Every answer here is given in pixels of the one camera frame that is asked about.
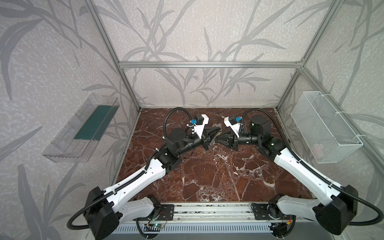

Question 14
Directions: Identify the small circuit board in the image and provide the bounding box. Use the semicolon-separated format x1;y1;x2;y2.
145;221;167;232
270;223;295;239

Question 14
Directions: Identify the white wire mesh basket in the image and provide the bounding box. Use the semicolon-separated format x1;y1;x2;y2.
291;91;364;164

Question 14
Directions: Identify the small circuit board left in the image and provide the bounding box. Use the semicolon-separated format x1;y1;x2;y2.
145;221;167;232

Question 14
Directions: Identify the clear plastic wall tray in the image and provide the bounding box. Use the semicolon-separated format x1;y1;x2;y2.
43;94;120;163

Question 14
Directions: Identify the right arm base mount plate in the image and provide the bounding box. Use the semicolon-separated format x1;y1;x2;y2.
251;203;292;222

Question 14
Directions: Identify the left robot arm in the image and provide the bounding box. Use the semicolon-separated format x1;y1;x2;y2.
83;127;221;240

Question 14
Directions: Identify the aluminium frame corner post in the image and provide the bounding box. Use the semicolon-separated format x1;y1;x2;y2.
276;0;344;111
85;0;141;111

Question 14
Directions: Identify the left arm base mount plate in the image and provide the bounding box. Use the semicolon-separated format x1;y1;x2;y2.
138;204;175;221

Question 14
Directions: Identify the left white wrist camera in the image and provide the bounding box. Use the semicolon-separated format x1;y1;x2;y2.
187;114;209;139

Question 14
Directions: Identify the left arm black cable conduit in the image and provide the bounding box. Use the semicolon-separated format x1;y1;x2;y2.
66;107;193;231

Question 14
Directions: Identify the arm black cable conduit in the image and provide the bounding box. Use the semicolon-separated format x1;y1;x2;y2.
66;107;193;231
242;107;384;226

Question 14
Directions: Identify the aluminium frame horizontal bar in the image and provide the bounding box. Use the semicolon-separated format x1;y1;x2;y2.
119;61;301;69

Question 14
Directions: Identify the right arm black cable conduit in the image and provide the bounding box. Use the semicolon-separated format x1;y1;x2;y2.
242;107;384;226

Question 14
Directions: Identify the aluminium frame corner post left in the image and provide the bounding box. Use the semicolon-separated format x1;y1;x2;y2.
85;0;141;111

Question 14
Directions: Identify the aluminium mounting rail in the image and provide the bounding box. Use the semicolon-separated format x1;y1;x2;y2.
86;201;340;224

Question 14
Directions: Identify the small circuit board right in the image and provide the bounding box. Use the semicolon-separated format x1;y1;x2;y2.
270;223;295;239

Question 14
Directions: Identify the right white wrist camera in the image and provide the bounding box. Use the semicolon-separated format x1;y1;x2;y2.
224;116;243;137

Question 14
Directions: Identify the aluminium frame corner post right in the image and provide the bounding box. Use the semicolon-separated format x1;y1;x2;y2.
276;0;344;111

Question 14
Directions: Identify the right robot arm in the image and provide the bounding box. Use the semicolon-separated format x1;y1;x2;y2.
217;115;359;235

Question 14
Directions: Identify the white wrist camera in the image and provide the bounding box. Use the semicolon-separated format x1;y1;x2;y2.
187;114;209;139
224;116;243;137

